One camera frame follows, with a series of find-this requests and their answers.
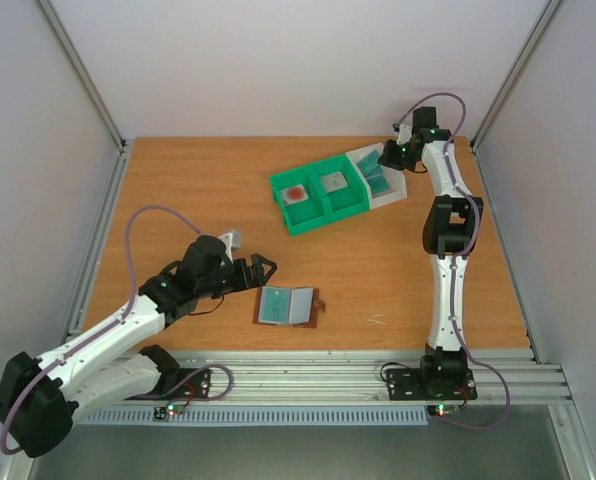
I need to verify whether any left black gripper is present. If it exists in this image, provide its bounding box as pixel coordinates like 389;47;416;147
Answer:
198;255;278;299

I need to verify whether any teal credit card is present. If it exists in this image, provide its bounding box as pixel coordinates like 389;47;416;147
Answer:
357;150;383;178
258;287;291;325

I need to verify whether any brown leather card holder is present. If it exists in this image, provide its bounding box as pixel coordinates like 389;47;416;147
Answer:
252;286;326;329

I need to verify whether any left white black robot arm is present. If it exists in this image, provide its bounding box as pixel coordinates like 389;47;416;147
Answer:
0;232;277;458

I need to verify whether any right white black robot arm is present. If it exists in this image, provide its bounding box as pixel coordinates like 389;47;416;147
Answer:
379;106;484;403

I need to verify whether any teal card in white bin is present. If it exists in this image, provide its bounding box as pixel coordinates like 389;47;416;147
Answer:
364;169;391;197

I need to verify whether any grey card with red dot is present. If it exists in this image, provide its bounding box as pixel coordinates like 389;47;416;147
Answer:
280;184;309;206

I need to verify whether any white bin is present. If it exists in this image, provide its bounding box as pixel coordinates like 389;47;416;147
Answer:
346;143;407;210

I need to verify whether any green middle bin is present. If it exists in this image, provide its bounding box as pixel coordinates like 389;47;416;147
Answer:
307;154;369;223

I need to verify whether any green bin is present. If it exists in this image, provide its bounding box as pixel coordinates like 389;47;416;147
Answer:
307;154;369;223
269;166;326;236

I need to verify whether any green left bin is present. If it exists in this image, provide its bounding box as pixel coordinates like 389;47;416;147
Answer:
269;166;326;236

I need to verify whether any left circuit board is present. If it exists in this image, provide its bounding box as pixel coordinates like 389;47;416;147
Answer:
152;404;186;421

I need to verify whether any circuit board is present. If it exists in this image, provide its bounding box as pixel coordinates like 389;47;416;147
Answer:
152;404;186;421
427;403;465;418

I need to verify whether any right circuit board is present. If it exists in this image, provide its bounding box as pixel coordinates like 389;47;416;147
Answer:
427;403;465;418

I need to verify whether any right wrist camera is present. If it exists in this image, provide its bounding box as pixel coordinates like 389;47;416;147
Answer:
392;123;412;146

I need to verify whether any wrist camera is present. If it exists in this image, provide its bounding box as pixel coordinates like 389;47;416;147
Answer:
219;229;242;253
392;123;412;146

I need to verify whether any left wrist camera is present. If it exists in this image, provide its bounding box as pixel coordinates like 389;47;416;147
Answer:
219;229;242;253

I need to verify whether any aluminium front rail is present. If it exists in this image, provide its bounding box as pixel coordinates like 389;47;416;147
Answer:
22;349;574;406

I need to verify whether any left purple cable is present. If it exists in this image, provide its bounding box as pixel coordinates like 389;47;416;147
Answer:
0;205;204;456

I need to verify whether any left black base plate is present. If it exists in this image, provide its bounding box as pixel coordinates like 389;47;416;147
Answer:
136;368;211;401

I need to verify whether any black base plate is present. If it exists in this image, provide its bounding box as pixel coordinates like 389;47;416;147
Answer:
380;365;478;402
136;368;211;401

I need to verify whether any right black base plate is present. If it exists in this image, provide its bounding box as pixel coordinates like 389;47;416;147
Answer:
380;365;478;402

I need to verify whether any grey slotted cable duct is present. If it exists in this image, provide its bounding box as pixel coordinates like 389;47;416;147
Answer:
82;405;428;428

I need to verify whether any right aluminium frame post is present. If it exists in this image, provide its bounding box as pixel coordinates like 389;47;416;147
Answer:
470;0;564;151

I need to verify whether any aluminium frame post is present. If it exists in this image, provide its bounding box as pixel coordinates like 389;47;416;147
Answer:
470;0;564;151
34;0;126;153

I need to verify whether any left aluminium frame post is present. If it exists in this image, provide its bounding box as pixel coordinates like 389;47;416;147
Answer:
34;0;126;153

